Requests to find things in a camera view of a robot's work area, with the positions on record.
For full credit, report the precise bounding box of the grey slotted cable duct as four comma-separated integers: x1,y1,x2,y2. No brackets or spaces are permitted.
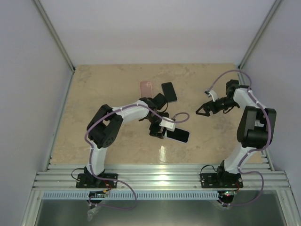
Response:
42,191,219,201

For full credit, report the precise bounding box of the left aluminium corner post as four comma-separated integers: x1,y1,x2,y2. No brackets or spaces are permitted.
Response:
32,0,75,73

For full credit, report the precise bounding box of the controller board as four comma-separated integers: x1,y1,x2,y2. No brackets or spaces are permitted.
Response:
221,190,237,196
88,190,110,199

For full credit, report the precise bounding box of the black phone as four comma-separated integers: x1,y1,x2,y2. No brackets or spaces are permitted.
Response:
164,128,190,144

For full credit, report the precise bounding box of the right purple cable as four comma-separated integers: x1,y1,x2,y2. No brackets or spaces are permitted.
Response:
209,69,271,207

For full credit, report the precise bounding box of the left controller board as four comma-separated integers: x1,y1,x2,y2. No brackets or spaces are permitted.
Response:
88,190,110,199

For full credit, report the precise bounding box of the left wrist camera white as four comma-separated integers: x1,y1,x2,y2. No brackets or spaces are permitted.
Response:
159,117,176,131

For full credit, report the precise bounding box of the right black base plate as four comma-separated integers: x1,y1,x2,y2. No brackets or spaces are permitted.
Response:
200,172,244,188

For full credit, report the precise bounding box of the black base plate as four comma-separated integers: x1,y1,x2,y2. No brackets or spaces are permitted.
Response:
76,173,118,189
200,172,244,188

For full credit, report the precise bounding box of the right aluminium corner post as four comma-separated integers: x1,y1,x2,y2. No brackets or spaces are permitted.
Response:
237,0,284,71

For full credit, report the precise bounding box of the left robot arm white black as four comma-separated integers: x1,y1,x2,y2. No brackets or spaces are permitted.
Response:
78,93,175,188

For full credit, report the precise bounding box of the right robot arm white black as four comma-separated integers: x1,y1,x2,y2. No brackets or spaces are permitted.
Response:
196,80,277,188

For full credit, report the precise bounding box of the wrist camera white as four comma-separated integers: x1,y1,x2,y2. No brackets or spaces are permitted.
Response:
205,89,218,102
159,117,176,131

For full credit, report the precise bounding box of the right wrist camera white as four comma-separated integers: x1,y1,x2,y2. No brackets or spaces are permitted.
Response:
205,89,218,102

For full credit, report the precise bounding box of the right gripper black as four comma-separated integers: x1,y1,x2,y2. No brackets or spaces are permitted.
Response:
197,97,239,117

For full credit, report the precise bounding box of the aluminium rail frame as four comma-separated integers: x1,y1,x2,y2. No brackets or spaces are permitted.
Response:
19,68,294,226

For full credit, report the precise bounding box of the pink phone case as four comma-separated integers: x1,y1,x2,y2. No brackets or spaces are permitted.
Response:
140,81,153,98

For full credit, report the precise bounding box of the black smartphone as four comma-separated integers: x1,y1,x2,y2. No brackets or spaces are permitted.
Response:
161,82,177,103

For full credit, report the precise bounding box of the right controller board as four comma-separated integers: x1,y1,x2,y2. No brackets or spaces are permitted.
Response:
221,190,237,196

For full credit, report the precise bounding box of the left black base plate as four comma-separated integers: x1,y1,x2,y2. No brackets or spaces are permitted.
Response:
76,173,118,189

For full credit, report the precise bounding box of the aluminium corner post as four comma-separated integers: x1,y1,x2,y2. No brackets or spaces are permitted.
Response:
32,0,75,73
237,0,284,71

